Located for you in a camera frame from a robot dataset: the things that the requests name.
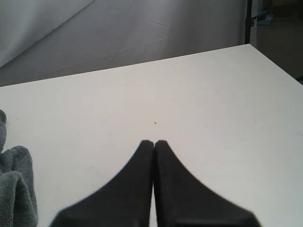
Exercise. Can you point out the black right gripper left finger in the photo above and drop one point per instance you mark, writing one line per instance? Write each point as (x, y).
(125, 201)

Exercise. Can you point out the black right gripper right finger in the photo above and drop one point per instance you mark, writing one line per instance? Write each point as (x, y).
(183, 201)

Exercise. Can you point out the grey-blue fluffy towel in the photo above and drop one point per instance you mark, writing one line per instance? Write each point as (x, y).
(18, 206)

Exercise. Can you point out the dark blue armchair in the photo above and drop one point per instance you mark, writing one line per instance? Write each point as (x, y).
(262, 19)

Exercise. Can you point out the grey backdrop cloth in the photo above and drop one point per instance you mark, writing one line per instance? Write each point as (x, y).
(114, 33)

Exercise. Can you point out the black stand pole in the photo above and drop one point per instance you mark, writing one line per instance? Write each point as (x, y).
(249, 22)

